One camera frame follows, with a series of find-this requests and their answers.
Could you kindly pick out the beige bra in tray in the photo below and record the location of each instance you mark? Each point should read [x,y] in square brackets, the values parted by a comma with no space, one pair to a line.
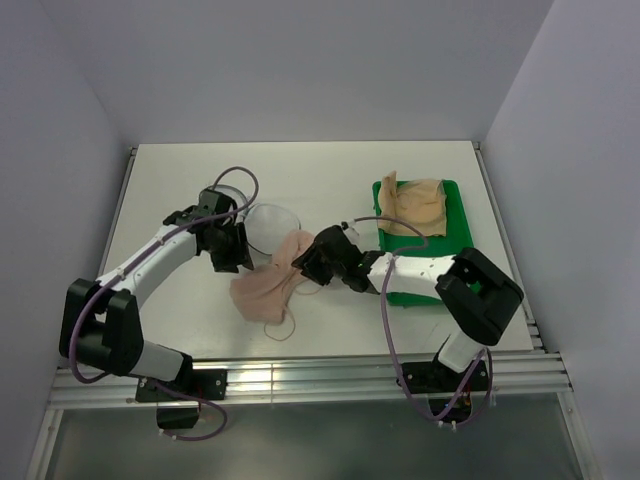
[419,203]

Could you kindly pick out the aluminium frame rail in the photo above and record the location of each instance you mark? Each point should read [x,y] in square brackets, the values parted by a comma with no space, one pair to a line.
[320,418]

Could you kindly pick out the pink bra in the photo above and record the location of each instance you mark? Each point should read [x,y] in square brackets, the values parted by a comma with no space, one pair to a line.
[262,295]

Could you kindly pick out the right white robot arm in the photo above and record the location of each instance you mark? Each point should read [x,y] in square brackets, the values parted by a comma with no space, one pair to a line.
[480,297]

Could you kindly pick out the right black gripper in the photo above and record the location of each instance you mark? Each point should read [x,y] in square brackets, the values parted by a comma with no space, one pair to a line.
[310,259]

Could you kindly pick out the mesh laundry bag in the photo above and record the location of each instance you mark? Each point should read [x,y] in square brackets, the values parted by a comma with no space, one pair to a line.
[266,226]

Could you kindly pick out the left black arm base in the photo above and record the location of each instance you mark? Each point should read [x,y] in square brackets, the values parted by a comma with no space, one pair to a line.
[180,406]

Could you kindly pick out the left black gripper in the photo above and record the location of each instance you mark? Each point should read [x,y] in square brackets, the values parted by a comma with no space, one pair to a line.
[239,255]

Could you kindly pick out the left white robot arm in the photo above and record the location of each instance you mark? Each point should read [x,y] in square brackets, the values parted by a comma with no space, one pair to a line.
[101,324]

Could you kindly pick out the green plastic tray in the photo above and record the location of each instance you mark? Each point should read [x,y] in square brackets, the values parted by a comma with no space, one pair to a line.
[457,237]

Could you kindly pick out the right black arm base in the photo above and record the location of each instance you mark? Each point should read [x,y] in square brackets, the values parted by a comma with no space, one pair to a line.
[437,384]

